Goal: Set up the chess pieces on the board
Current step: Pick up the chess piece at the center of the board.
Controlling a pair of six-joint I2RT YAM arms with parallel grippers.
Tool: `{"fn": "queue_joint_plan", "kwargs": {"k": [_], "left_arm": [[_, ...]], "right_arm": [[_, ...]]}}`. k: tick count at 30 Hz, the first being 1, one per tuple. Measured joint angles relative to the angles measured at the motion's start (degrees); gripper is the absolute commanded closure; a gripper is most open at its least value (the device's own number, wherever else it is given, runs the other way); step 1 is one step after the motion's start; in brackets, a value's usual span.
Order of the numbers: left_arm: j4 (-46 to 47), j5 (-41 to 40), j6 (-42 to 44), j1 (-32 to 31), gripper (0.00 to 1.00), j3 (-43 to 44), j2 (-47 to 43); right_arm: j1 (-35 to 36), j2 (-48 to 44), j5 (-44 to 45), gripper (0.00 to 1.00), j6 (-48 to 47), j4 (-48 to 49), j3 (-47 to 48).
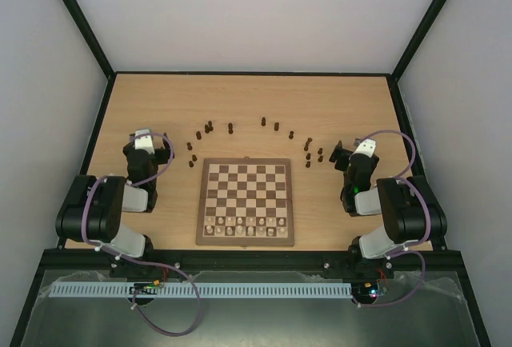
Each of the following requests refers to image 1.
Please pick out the grey slotted cable duct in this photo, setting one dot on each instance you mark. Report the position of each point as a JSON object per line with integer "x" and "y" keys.
{"x": 202, "y": 290}

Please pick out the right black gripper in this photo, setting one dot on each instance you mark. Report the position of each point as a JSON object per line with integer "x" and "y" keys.
{"x": 342, "y": 157}

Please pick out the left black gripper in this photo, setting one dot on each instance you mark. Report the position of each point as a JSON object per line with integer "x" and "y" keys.
{"x": 164, "y": 156}

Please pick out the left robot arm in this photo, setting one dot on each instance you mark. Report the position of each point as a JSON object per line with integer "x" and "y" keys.
{"x": 91, "y": 212}

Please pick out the light chess pieces row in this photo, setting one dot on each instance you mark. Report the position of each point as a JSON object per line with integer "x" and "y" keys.
{"x": 258, "y": 227}

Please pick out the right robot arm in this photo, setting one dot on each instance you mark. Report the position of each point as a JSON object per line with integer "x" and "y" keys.
{"x": 411, "y": 214}

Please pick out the wooden chess board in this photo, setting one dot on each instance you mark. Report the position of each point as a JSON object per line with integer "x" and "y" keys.
{"x": 246, "y": 187}

